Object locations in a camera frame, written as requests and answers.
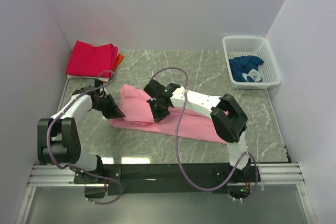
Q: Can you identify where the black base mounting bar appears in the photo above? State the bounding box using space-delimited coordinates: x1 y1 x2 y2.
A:
73 163 260 198

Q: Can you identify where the pink t-shirt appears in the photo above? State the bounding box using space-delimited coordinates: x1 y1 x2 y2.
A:
109 83 229 145

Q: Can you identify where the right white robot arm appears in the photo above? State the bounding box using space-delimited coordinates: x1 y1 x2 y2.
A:
144 79 249 182

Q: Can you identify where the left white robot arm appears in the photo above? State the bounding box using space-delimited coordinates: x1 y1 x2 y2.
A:
37 79 125 183

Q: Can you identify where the white plastic basket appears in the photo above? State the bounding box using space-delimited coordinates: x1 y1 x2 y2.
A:
223 36 281 89

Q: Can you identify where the blue t-shirt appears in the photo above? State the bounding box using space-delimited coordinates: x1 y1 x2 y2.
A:
229 56 264 83

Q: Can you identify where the folded orange t-shirt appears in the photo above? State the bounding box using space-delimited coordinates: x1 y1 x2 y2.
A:
113 54 124 70

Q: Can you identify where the aluminium rail frame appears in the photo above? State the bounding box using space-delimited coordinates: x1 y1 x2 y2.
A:
20 77 317 223

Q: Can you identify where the folded magenta t-shirt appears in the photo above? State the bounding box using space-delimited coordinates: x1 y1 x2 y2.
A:
66 40 119 78

